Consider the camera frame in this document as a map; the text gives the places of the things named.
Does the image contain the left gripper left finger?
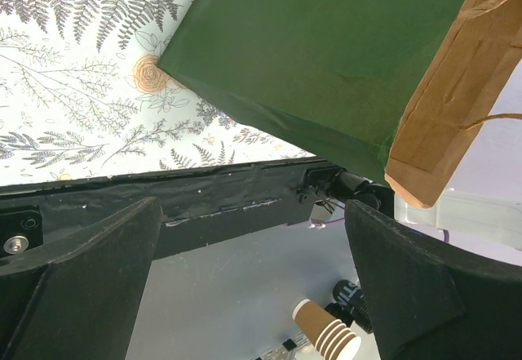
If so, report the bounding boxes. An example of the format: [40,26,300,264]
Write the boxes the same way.
[1,198,162,359]

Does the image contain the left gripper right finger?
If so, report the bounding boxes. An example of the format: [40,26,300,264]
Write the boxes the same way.
[345,201,521,359]

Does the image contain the green brown paper bag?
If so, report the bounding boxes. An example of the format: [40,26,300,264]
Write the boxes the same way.
[158,0,521,208]

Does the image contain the black printed cylinder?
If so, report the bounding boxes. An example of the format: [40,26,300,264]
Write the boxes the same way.
[325,279,374,334]

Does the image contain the spare stacked paper cups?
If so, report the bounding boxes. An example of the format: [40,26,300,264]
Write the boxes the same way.
[292,299,361,360]

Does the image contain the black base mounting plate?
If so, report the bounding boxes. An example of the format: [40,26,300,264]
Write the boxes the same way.
[1,158,339,260]

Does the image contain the floral patterned table mat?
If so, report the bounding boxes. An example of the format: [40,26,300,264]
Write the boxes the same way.
[1,0,306,186]

